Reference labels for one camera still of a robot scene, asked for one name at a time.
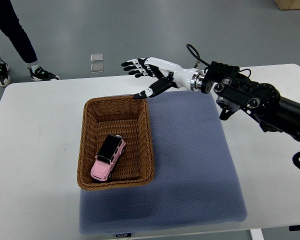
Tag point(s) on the black white left sneaker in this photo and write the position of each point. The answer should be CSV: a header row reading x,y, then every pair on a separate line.
x,y
37,73

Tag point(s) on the floor socket plate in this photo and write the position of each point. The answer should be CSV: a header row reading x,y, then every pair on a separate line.
x,y
96,57
97,68

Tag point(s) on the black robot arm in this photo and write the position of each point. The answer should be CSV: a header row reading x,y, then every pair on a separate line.
x,y
235,91

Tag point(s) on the black table control panel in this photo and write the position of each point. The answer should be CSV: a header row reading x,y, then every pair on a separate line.
x,y
294,228

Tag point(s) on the wooden box corner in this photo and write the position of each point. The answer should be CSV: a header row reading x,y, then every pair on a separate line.
x,y
285,5

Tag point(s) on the black white sneaker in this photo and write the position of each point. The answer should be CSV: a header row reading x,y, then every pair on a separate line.
x,y
37,73
5,79

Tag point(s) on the upper floor socket plate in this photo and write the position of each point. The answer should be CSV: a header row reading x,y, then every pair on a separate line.
x,y
96,57

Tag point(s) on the pink toy car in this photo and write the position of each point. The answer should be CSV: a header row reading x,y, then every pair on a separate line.
x,y
107,158

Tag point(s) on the brown wicker basket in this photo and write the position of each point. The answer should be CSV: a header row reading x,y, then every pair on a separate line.
x,y
117,115

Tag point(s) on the lower floor socket plate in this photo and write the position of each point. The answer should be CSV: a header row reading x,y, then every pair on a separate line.
x,y
97,68

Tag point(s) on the black white right sneaker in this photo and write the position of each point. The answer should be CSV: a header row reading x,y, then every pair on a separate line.
x,y
5,79

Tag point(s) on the person in dark trousers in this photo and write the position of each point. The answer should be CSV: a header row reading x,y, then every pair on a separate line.
x,y
11,27

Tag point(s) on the white table leg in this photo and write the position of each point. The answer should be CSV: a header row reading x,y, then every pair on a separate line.
x,y
256,234

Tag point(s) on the blue-grey foam mat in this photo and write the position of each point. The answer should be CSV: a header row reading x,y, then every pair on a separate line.
x,y
195,180

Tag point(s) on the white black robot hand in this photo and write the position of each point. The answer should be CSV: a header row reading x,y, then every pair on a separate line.
x,y
161,69

